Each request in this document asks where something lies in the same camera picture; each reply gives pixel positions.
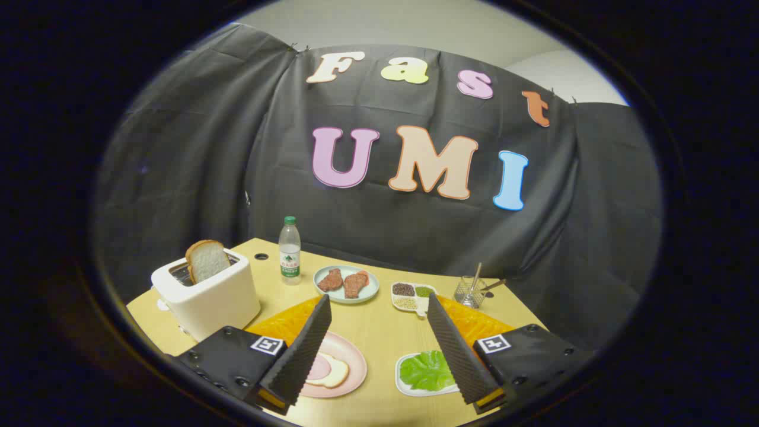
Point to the pile of dark beans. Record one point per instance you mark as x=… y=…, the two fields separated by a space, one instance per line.
x=403 y=289

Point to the clear glass cup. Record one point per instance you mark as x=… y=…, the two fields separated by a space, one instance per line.
x=468 y=295

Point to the pile of green beans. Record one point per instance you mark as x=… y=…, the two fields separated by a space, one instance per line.
x=424 y=291

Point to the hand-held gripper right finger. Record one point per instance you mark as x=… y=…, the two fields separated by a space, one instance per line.
x=453 y=350

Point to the pile of pale beans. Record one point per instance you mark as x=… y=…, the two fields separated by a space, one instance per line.
x=405 y=303

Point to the bread slice with brown crust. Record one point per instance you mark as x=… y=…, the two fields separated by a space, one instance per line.
x=207 y=261

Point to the pink round plate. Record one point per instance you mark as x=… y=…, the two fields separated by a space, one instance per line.
x=351 y=356

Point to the white divided dish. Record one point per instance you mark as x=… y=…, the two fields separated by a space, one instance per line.
x=422 y=305

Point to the flat toast slice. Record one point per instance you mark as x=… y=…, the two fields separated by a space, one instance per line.
x=338 y=373

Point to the pink ham slice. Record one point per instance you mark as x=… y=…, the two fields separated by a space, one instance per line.
x=317 y=366

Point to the white toaster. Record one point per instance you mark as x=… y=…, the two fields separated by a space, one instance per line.
x=213 y=302

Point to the light blue round plate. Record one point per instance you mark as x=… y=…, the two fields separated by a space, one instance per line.
x=372 y=286

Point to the cooked meat piece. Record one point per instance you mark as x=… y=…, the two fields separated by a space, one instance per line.
x=356 y=284
x=330 y=280

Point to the pale thin stick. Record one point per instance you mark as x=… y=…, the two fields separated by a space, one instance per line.
x=477 y=276

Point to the brown wooden stick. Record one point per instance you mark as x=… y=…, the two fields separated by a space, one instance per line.
x=495 y=284

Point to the black backdrop cloth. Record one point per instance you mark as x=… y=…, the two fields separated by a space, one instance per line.
x=207 y=148

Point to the white square plate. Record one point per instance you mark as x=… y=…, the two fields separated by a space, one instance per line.
x=409 y=391

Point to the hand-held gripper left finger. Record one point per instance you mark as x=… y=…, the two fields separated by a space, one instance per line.
x=302 y=350

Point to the clear plastic water bottle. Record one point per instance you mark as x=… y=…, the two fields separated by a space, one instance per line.
x=289 y=249

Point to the green lettuce leaf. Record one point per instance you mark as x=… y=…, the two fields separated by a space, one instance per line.
x=424 y=370

